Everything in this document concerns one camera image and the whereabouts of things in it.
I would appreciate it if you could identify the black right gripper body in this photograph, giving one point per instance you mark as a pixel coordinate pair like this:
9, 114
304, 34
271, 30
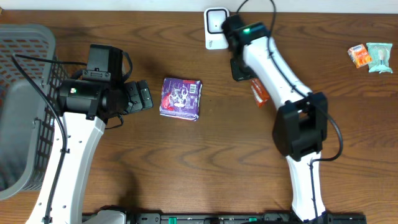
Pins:
240, 72

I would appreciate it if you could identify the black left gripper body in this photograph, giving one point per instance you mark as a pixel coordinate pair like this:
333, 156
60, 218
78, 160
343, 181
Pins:
137, 96

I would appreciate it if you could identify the red orange snack bar wrapper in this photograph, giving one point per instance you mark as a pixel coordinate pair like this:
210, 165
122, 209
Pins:
261, 95

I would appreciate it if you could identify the purple Carefree packet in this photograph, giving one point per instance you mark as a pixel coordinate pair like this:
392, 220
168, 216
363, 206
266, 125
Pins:
180, 98

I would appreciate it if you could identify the small orange white packet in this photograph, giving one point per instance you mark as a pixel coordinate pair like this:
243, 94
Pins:
359, 55

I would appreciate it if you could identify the mint green snack packet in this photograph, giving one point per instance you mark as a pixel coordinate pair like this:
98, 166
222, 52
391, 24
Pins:
380, 54

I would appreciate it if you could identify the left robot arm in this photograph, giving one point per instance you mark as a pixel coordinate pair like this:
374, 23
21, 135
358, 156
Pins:
83, 105

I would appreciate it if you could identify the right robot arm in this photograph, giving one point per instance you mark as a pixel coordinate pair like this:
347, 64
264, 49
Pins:
299, 128

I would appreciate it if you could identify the white barcode scanner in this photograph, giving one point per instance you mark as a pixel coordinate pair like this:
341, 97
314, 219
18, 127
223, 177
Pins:
213, 19

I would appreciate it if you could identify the grey plastic mesh basket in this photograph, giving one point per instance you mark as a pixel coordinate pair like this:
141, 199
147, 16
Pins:
27, 124

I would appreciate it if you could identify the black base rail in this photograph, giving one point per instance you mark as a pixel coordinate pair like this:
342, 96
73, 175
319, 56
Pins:
113, 216

